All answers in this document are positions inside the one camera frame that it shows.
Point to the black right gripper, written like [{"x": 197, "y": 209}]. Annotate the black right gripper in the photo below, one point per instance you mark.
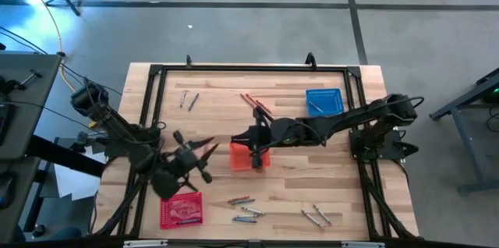
[{"x": 280, "y": 133}]

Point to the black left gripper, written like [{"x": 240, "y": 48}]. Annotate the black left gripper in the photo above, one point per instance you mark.
[{"x": 187, "y": 159}]

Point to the orange plastic basket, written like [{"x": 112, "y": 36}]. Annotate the orange plastic basket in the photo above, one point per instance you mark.
[{"x": 239, "y": 158}]

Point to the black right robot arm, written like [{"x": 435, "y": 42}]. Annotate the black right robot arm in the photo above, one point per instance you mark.
[{"x": 343, "y": 120}]

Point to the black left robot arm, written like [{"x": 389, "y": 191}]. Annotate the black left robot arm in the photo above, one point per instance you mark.
[{"x": 117, "y": 123}]

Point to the red plastic basket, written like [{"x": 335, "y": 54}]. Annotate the red plastic basket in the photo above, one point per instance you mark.
[{"x": 183, "y": 209}]

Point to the blue plastic basket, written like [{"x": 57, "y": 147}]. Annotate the blue plastic basket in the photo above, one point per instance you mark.
[{"x": 331, "y": 101}]

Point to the white bar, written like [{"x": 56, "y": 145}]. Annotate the white bar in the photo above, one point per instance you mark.
[
  {"x": 362, "y": 244},
  {"x": 146, "y": 243}
]

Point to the white paper sheet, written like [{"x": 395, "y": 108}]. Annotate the white paper sheet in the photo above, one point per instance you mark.
[{"x": 74, "y": 181}]

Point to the black desk leg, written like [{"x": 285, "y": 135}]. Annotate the black desk leg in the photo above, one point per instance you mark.
[{"x": 58, "y": 154}]

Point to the gray side desk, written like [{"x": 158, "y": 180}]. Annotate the gray side desk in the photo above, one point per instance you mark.
[{"x": 31, "y": 103}]

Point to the black chair caster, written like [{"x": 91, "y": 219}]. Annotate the black chair caster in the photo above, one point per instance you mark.
[{"x": 38, "y": 231}]

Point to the black computer mouse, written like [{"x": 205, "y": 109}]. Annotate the black computer mouse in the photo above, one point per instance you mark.
[{"x": 6, "y": 189}]

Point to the black clamp tool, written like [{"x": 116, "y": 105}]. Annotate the black clamp tool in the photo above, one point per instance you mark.
[{"x": 11, "y": 84}]

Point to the black device with green light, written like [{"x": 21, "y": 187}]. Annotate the black device with green light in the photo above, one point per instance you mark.
[{"x": 493, "y": 96}]

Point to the black aluminium table frame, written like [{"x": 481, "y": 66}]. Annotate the black aluminium table frame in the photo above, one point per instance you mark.
[{"x": 253, "y": 68}]

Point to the dark metal table frame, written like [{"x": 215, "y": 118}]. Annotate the dark metal table frame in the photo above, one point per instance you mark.
[{"x": 468, "y": 96}]

